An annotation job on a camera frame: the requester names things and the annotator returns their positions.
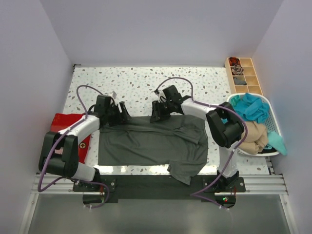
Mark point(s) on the grey rolled socks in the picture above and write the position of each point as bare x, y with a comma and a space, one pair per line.
239, 80

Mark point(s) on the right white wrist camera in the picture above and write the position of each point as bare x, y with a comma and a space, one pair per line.
161, 96

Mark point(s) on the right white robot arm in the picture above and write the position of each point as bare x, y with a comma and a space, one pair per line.
225, 125

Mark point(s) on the aluminium rail frame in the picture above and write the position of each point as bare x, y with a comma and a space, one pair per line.
62, 186

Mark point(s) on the patterned rolled socks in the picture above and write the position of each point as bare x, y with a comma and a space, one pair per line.
237, 70

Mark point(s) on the red black rolled socks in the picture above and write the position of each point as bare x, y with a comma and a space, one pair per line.
233, 61

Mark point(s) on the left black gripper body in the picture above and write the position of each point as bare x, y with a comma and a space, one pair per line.
114, 117

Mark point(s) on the beige t shirt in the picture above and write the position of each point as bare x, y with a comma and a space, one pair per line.
256, 139

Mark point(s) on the teal t shirt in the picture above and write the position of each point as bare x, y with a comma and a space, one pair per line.
256, 112

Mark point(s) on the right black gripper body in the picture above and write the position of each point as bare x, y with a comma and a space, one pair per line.
166, 109

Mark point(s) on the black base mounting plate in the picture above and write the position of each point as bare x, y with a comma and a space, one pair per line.
158, 187

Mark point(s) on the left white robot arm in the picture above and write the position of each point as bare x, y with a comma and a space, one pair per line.
59, 154

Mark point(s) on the dark grey t shirt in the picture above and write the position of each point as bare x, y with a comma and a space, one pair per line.
180, 142

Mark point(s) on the wooden compartment organizer box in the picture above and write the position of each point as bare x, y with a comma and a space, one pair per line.
250, 76

